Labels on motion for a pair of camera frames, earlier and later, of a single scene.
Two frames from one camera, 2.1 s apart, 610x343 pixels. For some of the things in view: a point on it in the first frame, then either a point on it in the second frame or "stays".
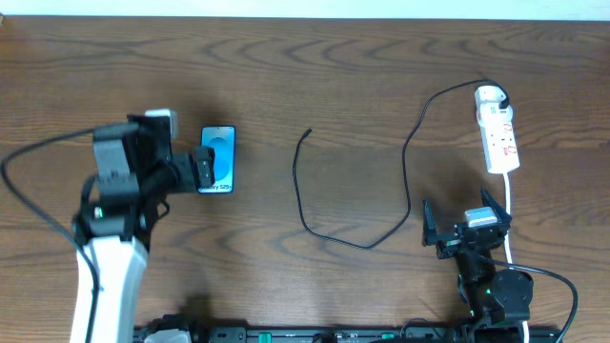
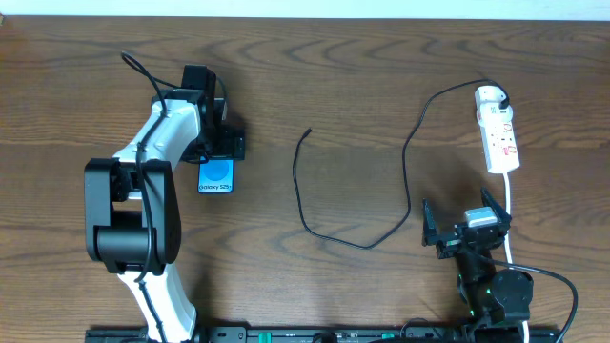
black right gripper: [457, 236] stays
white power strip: [497, 130] stays
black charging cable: [404, 160] stays
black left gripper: [189, 170] -> [236, 144]
